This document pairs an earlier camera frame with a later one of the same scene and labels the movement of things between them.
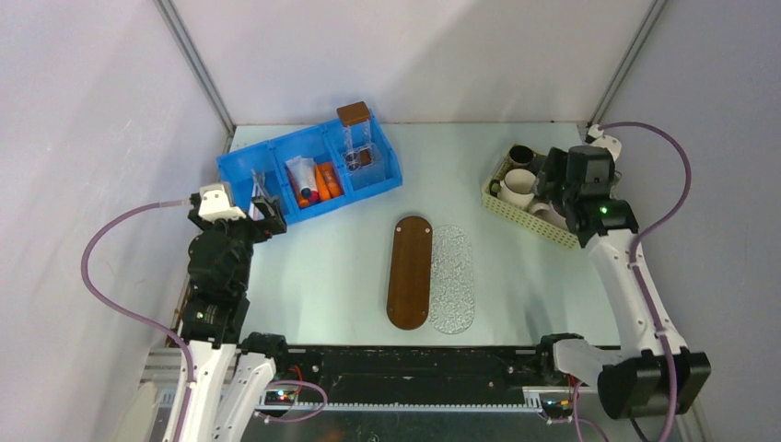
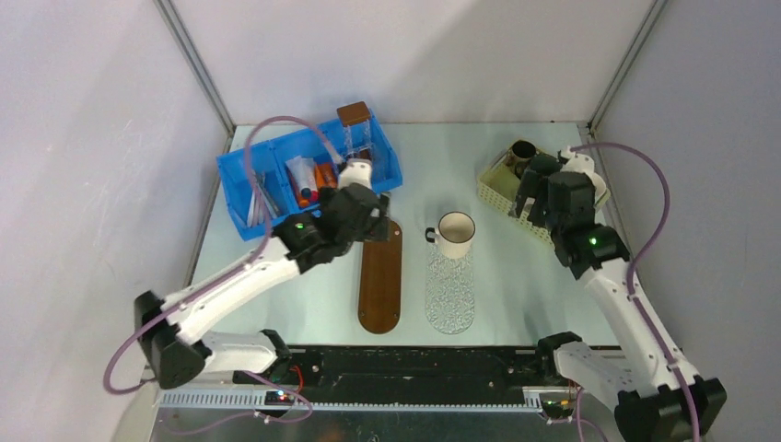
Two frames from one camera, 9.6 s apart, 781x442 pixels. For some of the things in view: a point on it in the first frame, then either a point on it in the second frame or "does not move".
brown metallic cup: [520, 155] does not move
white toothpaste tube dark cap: [304, 170] does not move
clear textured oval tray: [451, 298] does not move
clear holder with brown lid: [357, 133] does not move
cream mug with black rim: [517, 190] → [454, 235]
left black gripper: [273, 223] → [376, 226]
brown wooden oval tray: [410, 273] → [380, 282]
